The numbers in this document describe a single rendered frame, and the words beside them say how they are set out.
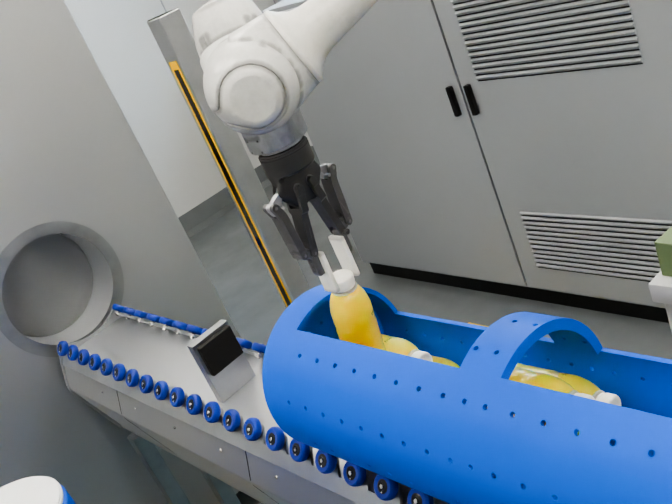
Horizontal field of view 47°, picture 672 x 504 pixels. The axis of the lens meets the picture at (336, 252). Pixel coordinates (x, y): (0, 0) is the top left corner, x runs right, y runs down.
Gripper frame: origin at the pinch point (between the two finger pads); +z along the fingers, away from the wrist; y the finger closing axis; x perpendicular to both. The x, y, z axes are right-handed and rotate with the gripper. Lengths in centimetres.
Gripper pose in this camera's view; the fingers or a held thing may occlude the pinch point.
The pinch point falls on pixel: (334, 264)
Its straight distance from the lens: 118.5
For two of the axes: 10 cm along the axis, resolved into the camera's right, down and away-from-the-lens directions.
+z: 3.7, 8.4, 3.9
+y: -6.7, 5.4, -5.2
